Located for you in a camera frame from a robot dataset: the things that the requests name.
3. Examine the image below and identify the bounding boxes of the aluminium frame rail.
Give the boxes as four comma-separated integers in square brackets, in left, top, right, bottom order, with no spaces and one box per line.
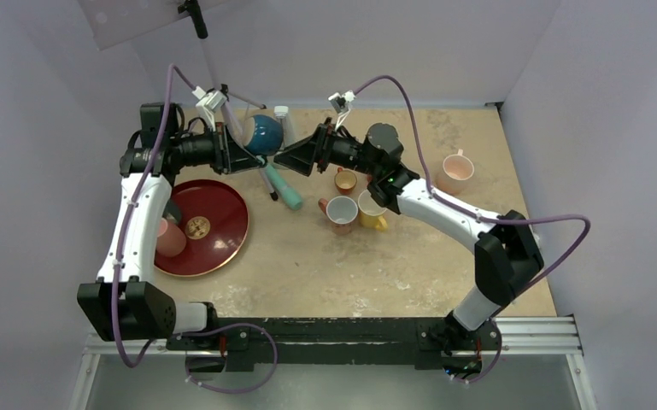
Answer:
[69,317,595,409]

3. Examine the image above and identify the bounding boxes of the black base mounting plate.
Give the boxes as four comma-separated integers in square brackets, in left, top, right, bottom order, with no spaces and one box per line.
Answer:
[166,317,502,375]

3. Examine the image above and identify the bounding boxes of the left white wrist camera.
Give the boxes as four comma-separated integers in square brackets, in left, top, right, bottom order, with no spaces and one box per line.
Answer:
[191,86,227,131]

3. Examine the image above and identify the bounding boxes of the red round tray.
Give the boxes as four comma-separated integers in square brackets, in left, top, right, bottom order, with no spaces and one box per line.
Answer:
[155,179,249,278]

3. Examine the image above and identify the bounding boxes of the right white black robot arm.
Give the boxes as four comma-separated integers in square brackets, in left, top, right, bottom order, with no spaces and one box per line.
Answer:
[274,123,544,348]

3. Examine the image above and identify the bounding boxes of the small orange mug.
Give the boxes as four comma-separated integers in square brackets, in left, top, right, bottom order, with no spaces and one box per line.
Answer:
[334,167,358,196]

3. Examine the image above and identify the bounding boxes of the light pink mug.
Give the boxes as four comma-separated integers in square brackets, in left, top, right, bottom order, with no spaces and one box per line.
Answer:
[434,149,475,196]

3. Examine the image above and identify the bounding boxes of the dark grey mug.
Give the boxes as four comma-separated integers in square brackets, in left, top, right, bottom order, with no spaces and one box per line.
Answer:
[162,199,183,226]

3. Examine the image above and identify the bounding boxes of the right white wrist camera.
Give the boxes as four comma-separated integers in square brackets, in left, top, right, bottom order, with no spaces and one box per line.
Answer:
[327,91,355,129]

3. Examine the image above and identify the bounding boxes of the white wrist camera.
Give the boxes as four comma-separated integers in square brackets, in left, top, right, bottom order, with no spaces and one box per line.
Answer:
[191,86,227,131]
[327,91,355,129]

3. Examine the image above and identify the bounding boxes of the white perforated board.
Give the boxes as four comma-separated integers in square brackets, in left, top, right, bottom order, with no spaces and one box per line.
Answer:
[78,0,226,50]

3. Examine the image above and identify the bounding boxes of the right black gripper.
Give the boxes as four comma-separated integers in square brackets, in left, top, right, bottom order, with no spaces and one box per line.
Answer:
[275,118,380,178]

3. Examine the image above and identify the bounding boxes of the yellow mug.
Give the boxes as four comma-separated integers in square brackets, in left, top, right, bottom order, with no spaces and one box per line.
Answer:
[357,190,388,231]

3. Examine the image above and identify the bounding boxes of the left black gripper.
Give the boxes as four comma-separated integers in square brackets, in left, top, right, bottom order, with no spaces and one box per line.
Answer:
[171,121,261,174]

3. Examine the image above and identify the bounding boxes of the salmon mug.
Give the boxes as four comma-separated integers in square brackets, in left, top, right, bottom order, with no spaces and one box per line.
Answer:
[318,196,359,235]

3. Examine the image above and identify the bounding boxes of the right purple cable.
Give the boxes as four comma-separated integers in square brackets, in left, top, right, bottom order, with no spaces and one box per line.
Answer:
[350,74,592,386]

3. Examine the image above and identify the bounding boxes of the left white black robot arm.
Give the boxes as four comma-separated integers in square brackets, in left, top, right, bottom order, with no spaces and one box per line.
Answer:
[77,102,266,349]

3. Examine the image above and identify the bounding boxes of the silver tripod stand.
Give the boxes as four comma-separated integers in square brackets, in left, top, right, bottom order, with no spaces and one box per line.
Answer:
[176,0,279,202]

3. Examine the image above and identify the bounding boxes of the white metronome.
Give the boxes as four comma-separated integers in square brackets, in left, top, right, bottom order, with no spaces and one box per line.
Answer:
[273,106,297,148]

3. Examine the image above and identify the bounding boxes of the blue white mug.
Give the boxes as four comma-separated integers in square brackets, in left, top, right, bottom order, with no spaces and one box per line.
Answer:
[243,114,284,156]

